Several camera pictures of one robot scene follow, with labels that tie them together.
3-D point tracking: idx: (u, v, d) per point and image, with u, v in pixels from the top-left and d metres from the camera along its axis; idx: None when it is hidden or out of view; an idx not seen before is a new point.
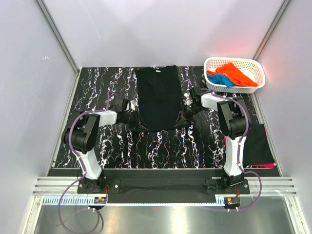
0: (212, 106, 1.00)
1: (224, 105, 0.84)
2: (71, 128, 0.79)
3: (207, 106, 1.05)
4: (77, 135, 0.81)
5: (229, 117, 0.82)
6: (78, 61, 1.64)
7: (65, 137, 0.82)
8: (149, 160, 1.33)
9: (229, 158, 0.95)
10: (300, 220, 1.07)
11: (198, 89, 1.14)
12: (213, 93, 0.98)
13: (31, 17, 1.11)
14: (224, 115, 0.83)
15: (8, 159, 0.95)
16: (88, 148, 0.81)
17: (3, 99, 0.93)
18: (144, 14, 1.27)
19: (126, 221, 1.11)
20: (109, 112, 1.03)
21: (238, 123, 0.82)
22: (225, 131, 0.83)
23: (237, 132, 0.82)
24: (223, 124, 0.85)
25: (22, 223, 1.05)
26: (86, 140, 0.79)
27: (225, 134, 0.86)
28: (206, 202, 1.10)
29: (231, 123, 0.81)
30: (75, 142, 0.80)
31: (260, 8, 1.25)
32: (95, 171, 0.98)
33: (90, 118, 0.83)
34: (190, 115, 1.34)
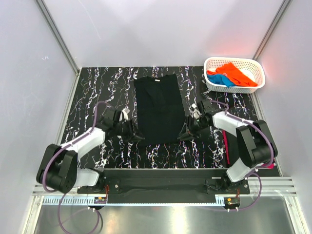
0: (227, 128, 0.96)
1: (245, 132, 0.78)
2: (46, 170, 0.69)
3: (221, 126, 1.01)
4: (53, 176, 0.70)
5: (252, 146, 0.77)
6: (78, 61, 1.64)
7: (40, 178, 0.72)
8: (149, 160, 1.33)
9: (238, 170, 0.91)
10: (300, 220, 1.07)
11: (207, 104, 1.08)
12: (228, 114, 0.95)
13: (31, 17, 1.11)
14: (247, 145, 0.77)
15: (8, 159, 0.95)
16: (66, 188, 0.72)
17: (3, 99, 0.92)
18: (145, 14, 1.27)
19: (126, 221, 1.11)
20: (96, 134, 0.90)
21: (262, 152, 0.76)
22: (249, 162, 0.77)
23: (260, 162, 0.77)
24: (244, 153, 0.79)
25: (22, 223, 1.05)
26: (63, 182, 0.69)
27: (247, 165, 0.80)
28: (206, 202, 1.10)
29: (254, 152, 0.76)
30: (51, 184, 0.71)
31: (260, 8, 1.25)
32: (91, 181, 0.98)
33: (66, 157, 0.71)
34: (196, 129, 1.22)
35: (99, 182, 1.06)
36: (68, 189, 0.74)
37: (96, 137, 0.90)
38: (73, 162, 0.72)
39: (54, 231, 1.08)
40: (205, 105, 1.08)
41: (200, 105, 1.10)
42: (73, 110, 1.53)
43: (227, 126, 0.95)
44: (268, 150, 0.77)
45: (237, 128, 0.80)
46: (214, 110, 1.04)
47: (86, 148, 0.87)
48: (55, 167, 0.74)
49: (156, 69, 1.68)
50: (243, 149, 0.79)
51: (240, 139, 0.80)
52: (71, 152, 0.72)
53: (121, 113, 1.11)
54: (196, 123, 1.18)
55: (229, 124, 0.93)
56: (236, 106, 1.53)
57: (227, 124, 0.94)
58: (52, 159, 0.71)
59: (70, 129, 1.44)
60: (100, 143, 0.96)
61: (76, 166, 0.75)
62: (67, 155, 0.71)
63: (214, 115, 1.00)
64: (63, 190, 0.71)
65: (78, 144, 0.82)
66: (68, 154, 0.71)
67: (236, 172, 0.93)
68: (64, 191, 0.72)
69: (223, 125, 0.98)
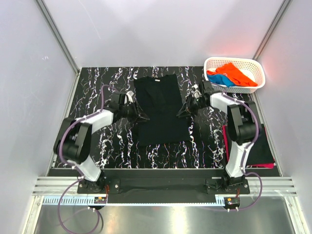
0: (222, 107, 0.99)
1: (234, 109, 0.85)
2: (62, 140, 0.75)
3: (216, 106, 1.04)
4: (69, 145, 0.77)
5: (238, 122, 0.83)
6: (78, 61, 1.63)
7: (56, 149, 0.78)
8: (149, 160, 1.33)
9: (233, 161, 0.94)
10: (300, 220, 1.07)
11: (207, 85, 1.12)
12: (224, 94, 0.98)
13: (31, 17, 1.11)
14: (233, 120, 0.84)
15: (8, 159, 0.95)
16: (81, 159, 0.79)
17: (3, 100, 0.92)
18: (145, 14, 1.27)
19: (126, 221, 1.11)
20: (106, 114, 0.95)
21: (247, 128, 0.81)
22: (235, 136, 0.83)
23: (245, 137, 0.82)
24: (232, 128, 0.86)
25: (22, 223, 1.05)
26: (79, 151, 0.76)
27: (233, 139, 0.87)
28: (206, 202, 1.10)
29: (240, 127, 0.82)
30: (68, 154, 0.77)
31: (260, 8, 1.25)
32: (94, 174, 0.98)
33: (81, 128, 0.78)
34: (194, 107, 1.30)
35: (99, 182, 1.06)
36: (82, 160, 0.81)
37: (107, 116, 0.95)
38: (88, 133, 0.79)
39: (54, 231, 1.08)
40: (205, 86, 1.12)
41: (202, 85, 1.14)
42: (73, 110, 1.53)
43: (221, 106, 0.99)
44: (255, 128, 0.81)
45: (228, 106, 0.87)
46: (213, 91, 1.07)
47: (98, 126, 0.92)
48: (70, 139, 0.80)
49: (156, 69, 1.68)
50: (231, 125, 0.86)
51: (229, 115, 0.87)
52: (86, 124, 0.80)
53: (126, 96, 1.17)
54: (195, 102, 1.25)
55: (223, 103, 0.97)
56: None
57: (222, 104, 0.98)
58: (67, 130, 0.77)
59: None
60: (109, 124, 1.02)
61: (89, 138, 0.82)
62: (83, 127, 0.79)
63: (211, 95, 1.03)
64: (79, 159, 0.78)
65: (91, 119, 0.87)
66: (84, 126, 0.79)
67: (232, 165, 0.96)
68: (80, 161, 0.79)
69: (218, 104, 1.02)
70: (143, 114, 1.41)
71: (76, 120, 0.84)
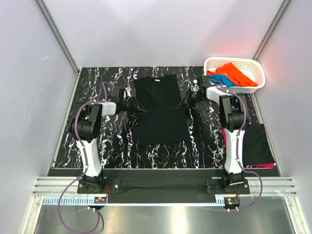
0: (214, 98, 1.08)
1: (224, 99, 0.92)
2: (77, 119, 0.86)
3: (211, 98, 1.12)
4: (83, 124, 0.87)
5: (228, 111, 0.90)
6: (78, 61, 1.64)
7: (72, 128, 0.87)
8: (149, 160, 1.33)
9: (229, 153, 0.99)
10: (300, 220, 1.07)
11: (205, 79, 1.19)
12: (218, 87, 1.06)
13: (31, 17, 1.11)
14: (224, 109, 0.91)
15: (8, 159, 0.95)
16: (93, 136, 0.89)
17: (3, 99, 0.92)
18: (145, 14, 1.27)
19: (126, 221, 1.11)
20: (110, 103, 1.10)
21: (236, 117, 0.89)
22: (224, 123, 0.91)
23: (234, 125, 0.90)
24: (222, 117, 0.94)
25: (22, 223, 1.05)
26: (92, 127, 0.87)
27: (224, 126, 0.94)
28: (206, 202, 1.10)
29: (229, 116, 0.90)
30: (82, 131, 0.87)
31: (260, 8, 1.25)
32: (97, 168, 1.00)
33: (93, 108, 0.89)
34: (192, 101, 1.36)
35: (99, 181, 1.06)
36: (94, 137, 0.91)
37: (111, 105, 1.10)
38: (99, 112, 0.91)
39: (54, 231, 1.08)
40: (204, 80, 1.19)
41: (200, 79, 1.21)
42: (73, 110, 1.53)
43: (214, 97, 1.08)
44: (243, 117, 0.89)
45: (220, 96, 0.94)
46: (209, 86, 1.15)
47: (105, 112, 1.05)
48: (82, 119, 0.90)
49: (156, 69, 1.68)
50: (222, 112, 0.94)
51: (221, 105, 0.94)
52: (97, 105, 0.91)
53: (125, 91, 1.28)
54: (193, 95, 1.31)
55: (216, 94, 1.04)
56: None
57: (214, 95, 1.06)
58: (79, 110, 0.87)
59: None
60: (112, 113, 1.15)
61: (100, 117, 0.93)
62: (93, 107, 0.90)
63: (207, 88, 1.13)
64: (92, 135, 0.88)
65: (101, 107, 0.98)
66: (95, 105, 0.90)
67: (228, 159, 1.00)
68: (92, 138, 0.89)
69: (212, 95, 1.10)
70: (142, 107, 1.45)
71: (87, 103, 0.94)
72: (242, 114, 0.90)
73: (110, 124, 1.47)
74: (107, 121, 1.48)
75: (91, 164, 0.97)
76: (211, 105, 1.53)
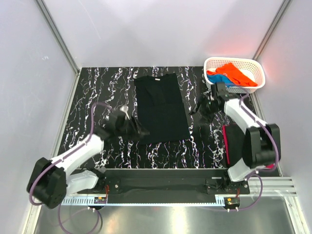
0: (236, 119, 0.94)
1: (254, 134, 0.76)
2: (34, 185, 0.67)
3: (229, 114, 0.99)
4: (42, 189, 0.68)
5: (256, 148, 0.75)
6: (78, 61, 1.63)
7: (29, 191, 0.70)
8: (149, 160, 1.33)
9: (239, 171, 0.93)
10: (300, 220, 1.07)
11: (221, 87, 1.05)
12: (242, 107, 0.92)
13: (31, 17, 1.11)
14: (252, 146, 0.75)
15: (8, 159, 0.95)
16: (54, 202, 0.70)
17: (3, 100, 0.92)
18: (145, 14, 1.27)
19: (126, 221, 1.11)
20: (94, 143, 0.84)
21: (265, 155, 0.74)
22: (250, 163, 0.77)
23: (261, 164, 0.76)
24: (247, 152, 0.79)
25: (22, 223, 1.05)
26: (51, 196, 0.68)
27: (247, 164, 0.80)
28: (206, 202, 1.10)
29: (257, 154, 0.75)
30: (40, 197, 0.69)
31: (260, 8, 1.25)
32: (90, 183, 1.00)
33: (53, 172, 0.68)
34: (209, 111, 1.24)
35: (98, 183, 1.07)
36: (55, 204, 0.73)
37: (93, 146, 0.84)
38: (61, 181, 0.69)
39: (54, 231, 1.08)
40: (219, 87, 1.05)
41: (214, 87, 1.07)
42: (73, 110, 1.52)
43: (236, 118, 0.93)
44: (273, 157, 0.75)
45: (247, 128, 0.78)
46: (227, 95, 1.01)
47: (81, 160, 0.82)
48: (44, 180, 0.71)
49: (156, 69, 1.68)
50: (247, 148, 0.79)
51: (247, 139, 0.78)
52: (60, 169, 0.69)
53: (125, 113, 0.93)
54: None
55: (242, 120, 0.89)
56: None
57: (239, 118, 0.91)
58: (42, 172, 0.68)
59: (70, 129, 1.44)
60: (99, 150, 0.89)
61: (65, 182, 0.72)
62: (54, 174, 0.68)
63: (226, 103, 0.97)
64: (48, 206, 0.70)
65: (70, 158, 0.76)
66: (57, 171, 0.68)
67: (235, 172, 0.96)
68: (53, 204, 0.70)
69: (232, 114, 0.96)
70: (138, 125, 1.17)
71: (51, 161, 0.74)
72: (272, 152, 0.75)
73: None
74: None
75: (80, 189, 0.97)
76: None
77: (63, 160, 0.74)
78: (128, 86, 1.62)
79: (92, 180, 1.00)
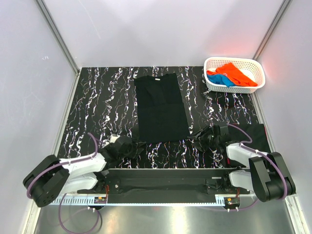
0: (240, 158, 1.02)
1: (260, 164, 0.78)
2: (36, 177, 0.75)
3: (233, 157, 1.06)
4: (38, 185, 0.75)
5: (266, 180, 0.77)
6: (78, 61, 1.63)
7: (28, 182, 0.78)
8: (149, 160, 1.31)
9: (242, 182, 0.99)
10: (300, 220, 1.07)
11: (224, 130, 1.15)
12: (242, 145, 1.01)
13: (31, 17, 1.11)
14: (261, 178, 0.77)
15: (8, 159, 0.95)
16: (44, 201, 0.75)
17: (3, 100, 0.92)
18: (144, 14, 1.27)
19: (126, 221, 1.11)
20: (98, 159, 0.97)
21: (275, 187, 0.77)
22: (262, 196, 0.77)
23: (274, 197, 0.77)
24: (257, 185, 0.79)
25: (22, 223, 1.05)
26: (42, 195, 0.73)
27: (260, 198, 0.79)
28: (206, 202, 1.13)
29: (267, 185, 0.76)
30: (33, 192, 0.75)
31: (260, 8, 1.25)
32: (87, 184, 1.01)
33: (55, 175, 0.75)
34: (206, 142, 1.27)
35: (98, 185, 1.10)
36: (43, 204, 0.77)
37: (97, 163, 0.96)
38: (60, 182, 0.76)
39: (54, 231, 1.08)
40: (223, 131, 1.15)
41: (218, 129, 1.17)
42: (73, 110, 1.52)
43: (240, 157, 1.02)
44: (282, 186, 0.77)
45: (250, 158, 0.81)
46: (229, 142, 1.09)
47: (85, 169, 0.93)
48: (44, 178, 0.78)
49: (156, 69, 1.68)
50: (255, 180, 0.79)
51: (252, 170, 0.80)
52: (65, 170, 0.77)
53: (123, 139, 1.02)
54: (209, 137, 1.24)
55: (243, 155, 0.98)
56: (236, 106, 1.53)
57: (240, 154, 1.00)
58: (46, 170, 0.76)
59: (70, 129, 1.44)
60: (97, 170, 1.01)
61: (62, 186, 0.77)
62: (58, 173, 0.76)
63: (227, 145, 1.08)
64: (37, 203, 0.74)
65: (76, 165, 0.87)
66: (61, 172, 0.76)
67: (238, 179, 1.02)
68: (41, 204, 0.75)
69: (234, 154, 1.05)
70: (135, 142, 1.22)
71: (60, 161, 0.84)
72: (282, 183, 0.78)
73: (110, 124, 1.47)
74: (107, 121, 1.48)
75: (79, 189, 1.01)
76: (211, 105, 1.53)
77: (68, 165, 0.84)
78: (128, 86, 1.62)
79: (90, 182, 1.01)
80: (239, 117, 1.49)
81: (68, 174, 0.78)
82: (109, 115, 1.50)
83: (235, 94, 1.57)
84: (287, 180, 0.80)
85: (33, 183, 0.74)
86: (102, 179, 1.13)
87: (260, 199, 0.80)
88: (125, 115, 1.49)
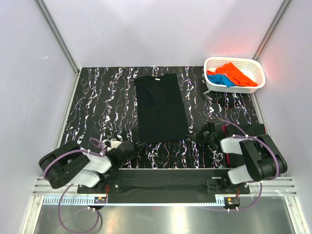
0: (234, 147, 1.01)
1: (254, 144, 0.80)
2: (54, 160, 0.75)
3: (226, 148, 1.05)
4: (55, 167, 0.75)
5: (259, 160, 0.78)
6: (78, 61, 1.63)
7: (43, 163, 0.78)
8: (149, 160, 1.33)
9: (238, 175, 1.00)
10: (300, 220, 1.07)
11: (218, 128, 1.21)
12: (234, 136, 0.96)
13: (30, 17, 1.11)
14: (253, 158, 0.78)
15: (8, 160, 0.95)
16: (58, 184, 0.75)
17: (3, 100, 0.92)
18: (145, 13, 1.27)
19: (126, 221, 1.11)
20: (106, 160, 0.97)
21: (268, 166, 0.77)
22: (256, 175, 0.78)
23: (267, 176, 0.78)
24: (250, 166, 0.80)
25: (22, 223, 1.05)
26: (59, 177, 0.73)
27: (254, 179, 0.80)
28: (206, 202, 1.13)
29: (260, 165, 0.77)
30: (49, 174, 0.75)
31: (260, 8, 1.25)
32: (89, 182, 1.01)
33: (76, 159, 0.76)
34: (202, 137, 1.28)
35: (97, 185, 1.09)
36: (58, 186, 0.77)
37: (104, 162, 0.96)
38: (80, 165, 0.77)
39: (54, 231, 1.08)
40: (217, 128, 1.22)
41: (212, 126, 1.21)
42: (73, 110, 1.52)
43: (233, 147, 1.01)
44: (274, 165, 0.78)
45: (241, 140, 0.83)
46: None
47: (95, 165, 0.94)
48: (62, 162, 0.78)
49: (156, 69, 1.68)
50: (248, 162, 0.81)
51: (245, 151, 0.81)
52: (86, 156, 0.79)
53: (125, 146, 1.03)
54: (204, 133, 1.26)
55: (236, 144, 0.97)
56: (236, 106, 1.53)
57: (234, 145, 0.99)
58: (64, 154, 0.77)
59: (70, 129, 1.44)
60: (102, 171, 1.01)
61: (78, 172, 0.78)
62: (80, 157, 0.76)
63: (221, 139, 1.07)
64: (53, 185, 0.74)
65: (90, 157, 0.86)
66: (82, 157, 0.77)
67: (236, 176, 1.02)
68: (55, 186, 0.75)
69: (228, 146, 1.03)
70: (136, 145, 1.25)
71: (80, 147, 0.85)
72: (273, 161, 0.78)
73: (110, 124, 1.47)
74: (107, 121, 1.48)
75: (81, 184, 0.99)
76: (211, 105, 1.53)
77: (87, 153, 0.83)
78: (128, 86, 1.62)
79: (93, 180, 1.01)
80: (239, 117, 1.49)
81: (88, 160, 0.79)
82: (109, 115, 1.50)
83: (235, 94, 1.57)
84: (279, 159, 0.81)
85: (51, 165, 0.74)
86: (102, 180, 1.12)
87: (254, 180, 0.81)
88: (125, 115, 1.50)
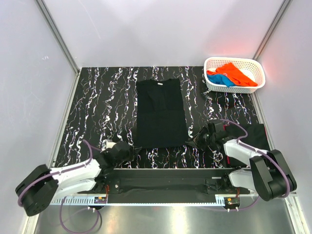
0: (238, 155, 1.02)
1: (263, 164, 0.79)
2: (25, 189, 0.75)
3: (229, 152, 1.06)
4: (28, 196, 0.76)
5: (269, 180, 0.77)
6: (78, 61, 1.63)
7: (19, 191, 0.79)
8: (149, 160, 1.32)
9: (240, 179, 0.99)
10: (300, 220, 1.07)
11: (219, 128, 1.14)
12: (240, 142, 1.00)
13: (30, 16, 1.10)
14: (263, 178, 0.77)
15: (8, 160, 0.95)
16: (33, 211, 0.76)
17: (3, 100, 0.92)
18: (145, 13, 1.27)
19: (126, 221, 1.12)
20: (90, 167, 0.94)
21: (278, 186, 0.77)
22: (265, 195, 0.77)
23: (277, 195, 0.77)
24: (259, 185, 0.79)
25: (22, 223, 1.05)
26: (31, 206, 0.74)
27: (262, 197, 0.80)
28: (206, 202, 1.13)
29: (270, 185, 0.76)
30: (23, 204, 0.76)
31: (261, 9, 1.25)
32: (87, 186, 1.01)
33: (44, 186, 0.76)
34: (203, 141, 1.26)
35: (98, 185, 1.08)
36: (35, 212, 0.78)
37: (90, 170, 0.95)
38: (49, 193, 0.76)
39: (54, 231, 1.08)
40: (217, 128, 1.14)
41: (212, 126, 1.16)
42: (73, 110, 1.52)
43: (236, 154, 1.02)
44: (283, 184, 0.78)
45: (251, 158, 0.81)
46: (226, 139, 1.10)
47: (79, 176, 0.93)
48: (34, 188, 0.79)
49: (156, 69, 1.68)
50: (257, 181, 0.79)
51: (254, 170, 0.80)
52: (53, 181, 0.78)
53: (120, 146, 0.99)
54: (204, 136, 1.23)
55: (241, 152, 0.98)
56: (236, 106, 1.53)
57: (239, 152, 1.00)
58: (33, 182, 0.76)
59: (70, 129, 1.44)
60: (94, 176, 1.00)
61: (50, 198, 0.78)
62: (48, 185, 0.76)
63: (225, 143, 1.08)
64: (28, 212, 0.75)
65: (67, 174, 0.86)
66: (50, 184, 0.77)
67: (237, 179, 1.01)
68: (30, 213, 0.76)
69: (232, 151, 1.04)
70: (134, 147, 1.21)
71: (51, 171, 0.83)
72: (283, 180, 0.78)
73: (110, 124, 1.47)
74: (107, 121, 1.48)
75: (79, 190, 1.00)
76: (211, 105, 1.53)
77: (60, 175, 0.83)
78: (128, 86, 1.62)
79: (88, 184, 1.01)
80: (239, 117, 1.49)
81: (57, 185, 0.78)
82: (109, 115, 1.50)
83: (235, 94, 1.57)
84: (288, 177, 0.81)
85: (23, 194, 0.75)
86: (102, 180, 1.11)
87: (263, 198, 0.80)
88: (125, 115, 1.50)
